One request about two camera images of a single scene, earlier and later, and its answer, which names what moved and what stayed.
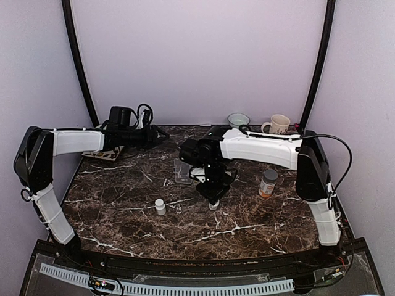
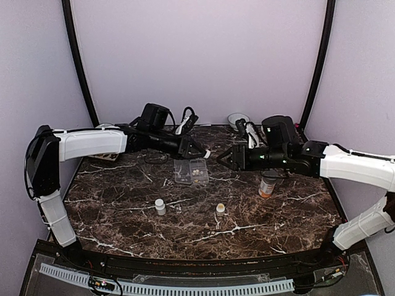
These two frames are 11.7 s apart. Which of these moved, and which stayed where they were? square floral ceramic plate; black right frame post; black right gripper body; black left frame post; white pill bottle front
Moved: black right gripper body
Stayed: square floral ceramic plate; white pill bottle front; black left frame post; black right frame post
